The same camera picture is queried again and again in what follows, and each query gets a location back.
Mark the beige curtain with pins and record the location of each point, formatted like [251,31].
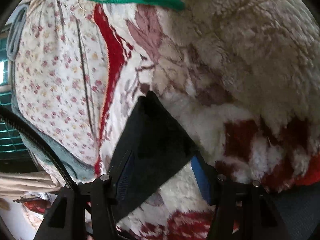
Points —
[16,185]

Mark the window with green grille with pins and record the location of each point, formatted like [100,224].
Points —
[12,146]

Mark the black pants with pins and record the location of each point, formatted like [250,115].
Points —
[152,148]

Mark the grey-blue fuzzy cardigan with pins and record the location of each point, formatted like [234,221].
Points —
[55,152]

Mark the folded grey towel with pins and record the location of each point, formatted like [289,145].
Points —
[17,21]

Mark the floral print quilt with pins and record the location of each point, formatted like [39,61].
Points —
[60,80]

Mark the red white floral fleece blanket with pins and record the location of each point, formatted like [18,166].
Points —
[242,79]

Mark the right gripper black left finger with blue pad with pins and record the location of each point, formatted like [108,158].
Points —
[86,210]

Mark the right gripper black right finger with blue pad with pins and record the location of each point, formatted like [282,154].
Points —
[242,211]

